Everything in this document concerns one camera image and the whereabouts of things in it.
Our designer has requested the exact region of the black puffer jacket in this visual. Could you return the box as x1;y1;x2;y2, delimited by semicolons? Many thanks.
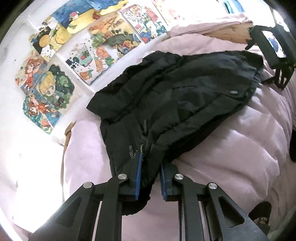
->
87;51;264;215

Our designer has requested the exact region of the pig and chick drawing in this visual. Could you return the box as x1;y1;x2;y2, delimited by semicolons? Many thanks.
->
152;0;197;27

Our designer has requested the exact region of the orange girl blue drawing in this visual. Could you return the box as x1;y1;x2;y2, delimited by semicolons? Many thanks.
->
23;89;62;135

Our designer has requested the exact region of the blond boy drawing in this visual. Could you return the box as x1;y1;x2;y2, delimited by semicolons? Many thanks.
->
37;64;78;110

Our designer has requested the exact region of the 2024 collage drawing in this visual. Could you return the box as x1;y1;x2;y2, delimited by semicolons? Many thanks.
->
120;4;167;43

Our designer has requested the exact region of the red haired girl drawing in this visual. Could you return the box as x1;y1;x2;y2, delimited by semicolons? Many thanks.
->
15;49;47;94

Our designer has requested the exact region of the oranges and cup drawing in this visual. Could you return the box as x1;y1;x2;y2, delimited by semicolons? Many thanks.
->
65;37;115;85

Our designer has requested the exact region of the landscape hills drawing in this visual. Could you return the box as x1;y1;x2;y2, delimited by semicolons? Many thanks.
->
87;12;141;58

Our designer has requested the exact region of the pineapple black yellow drawing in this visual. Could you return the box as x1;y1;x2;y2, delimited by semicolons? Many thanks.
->
29;16;72;62

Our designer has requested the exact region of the pink jellyfish drawing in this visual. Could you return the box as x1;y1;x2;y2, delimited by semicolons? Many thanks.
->
86;0;125;10

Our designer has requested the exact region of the bird on beach drawing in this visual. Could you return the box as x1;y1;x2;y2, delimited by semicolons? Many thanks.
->
51;0;101;34

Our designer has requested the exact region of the wooden bed frame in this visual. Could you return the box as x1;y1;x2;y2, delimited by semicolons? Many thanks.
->
168;22;254;44

